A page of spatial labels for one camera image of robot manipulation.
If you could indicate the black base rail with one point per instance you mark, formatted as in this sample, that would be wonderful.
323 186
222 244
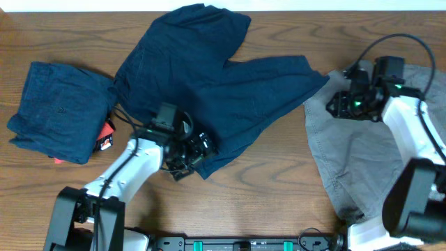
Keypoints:
311 240

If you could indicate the navy blue shorts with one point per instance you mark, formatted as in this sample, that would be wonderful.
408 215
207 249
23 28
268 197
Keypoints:
185 59
62 111

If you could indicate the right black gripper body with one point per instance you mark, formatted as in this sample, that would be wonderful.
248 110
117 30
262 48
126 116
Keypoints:
353 107

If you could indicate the folded navy blue shorts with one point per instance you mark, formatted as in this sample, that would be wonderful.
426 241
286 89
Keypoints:
62 111

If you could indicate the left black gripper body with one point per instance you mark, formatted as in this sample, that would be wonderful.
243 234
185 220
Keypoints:
189 153

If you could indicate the grey shorts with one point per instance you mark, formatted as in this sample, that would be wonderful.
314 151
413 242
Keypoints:
358 161

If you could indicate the red clothing tag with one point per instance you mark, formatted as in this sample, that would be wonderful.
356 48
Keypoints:
105 138

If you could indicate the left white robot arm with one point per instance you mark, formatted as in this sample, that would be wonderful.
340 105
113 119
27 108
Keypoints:
93 218

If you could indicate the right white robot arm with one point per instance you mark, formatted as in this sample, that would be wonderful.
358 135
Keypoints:
410 215

